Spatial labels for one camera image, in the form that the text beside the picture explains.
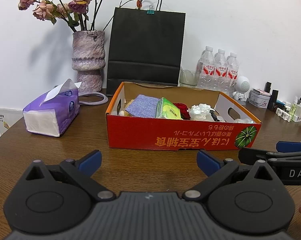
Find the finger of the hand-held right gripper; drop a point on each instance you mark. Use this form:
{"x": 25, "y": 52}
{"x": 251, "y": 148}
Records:
{"x": 289, "y": 146}
{"x": 253, "y": 153}

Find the clear glass cup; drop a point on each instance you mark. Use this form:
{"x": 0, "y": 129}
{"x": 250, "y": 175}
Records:
{"x": 189, "y": 77}

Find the white fabric flower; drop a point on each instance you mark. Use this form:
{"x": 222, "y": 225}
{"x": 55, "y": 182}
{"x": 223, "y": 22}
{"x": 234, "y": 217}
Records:
{"x": 200, "y": 110}

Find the white charger strip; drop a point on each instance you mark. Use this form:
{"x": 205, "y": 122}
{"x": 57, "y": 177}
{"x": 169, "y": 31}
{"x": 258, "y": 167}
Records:
{"x": 294, "y": 112}

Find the red fabric rose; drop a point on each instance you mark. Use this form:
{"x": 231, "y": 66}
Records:
{"x": 184, "y": 110}

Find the green tissue box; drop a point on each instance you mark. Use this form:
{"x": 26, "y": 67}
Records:
{"x": 166, "y": 108}

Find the small black tube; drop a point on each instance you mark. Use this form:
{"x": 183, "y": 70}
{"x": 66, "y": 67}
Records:
{"x": 268, "y": 87}

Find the red cardboard box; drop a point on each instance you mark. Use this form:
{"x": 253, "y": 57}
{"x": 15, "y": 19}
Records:
{"x": 145, "y": 132}

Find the clear water bottle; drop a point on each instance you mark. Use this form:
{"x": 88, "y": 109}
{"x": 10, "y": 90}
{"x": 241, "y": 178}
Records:
{"x": 221, "y": 71}
{"x": 206, "y": 70}
{"x": 232, "y": 73}

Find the purple tissue pack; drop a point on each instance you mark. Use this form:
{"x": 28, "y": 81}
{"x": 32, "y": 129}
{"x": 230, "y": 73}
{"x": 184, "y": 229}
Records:
{"x": 50, "y": 115}

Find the grey tin box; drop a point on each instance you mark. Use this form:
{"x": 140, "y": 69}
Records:
{"x": 259, "y": 99}

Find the dried pink roses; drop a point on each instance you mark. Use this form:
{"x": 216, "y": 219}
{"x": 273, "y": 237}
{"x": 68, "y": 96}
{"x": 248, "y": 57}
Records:
{"x": 78, "y": 2}

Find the green binder clip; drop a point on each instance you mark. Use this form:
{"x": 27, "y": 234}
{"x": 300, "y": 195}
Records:
{"x": 150, "y": 11}

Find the small black object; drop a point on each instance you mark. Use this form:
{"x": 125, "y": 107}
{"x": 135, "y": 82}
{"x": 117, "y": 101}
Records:
{"x": 214, "y": 117}

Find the black paper bag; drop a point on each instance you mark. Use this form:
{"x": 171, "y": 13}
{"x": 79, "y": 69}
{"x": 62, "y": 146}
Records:
{"x": 145, "y": 47}

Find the tall black tube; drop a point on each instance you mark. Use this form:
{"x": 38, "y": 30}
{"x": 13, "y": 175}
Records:
{"x": 273, "y": 101}

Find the white round robot speaker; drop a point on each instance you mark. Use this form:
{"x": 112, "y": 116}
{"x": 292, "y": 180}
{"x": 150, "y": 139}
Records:
{"x": 243, "y": 86}

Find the purple cloth pouch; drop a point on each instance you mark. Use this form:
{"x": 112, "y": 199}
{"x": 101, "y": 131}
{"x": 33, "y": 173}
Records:
{"x": 143, "y": 106}

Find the purple ceramic vase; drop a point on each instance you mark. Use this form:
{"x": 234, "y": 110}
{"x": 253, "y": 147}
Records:
{"x": 89, "y": 55}

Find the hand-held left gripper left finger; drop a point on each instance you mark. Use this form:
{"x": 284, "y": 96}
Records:
{"x": 90, "y": 163}

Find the white booklet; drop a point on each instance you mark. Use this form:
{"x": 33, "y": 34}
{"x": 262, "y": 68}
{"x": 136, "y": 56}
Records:
{"x": 5, "y": 118}

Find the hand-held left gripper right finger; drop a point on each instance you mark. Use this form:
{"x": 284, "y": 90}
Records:
{"x": 208, "y": 163}

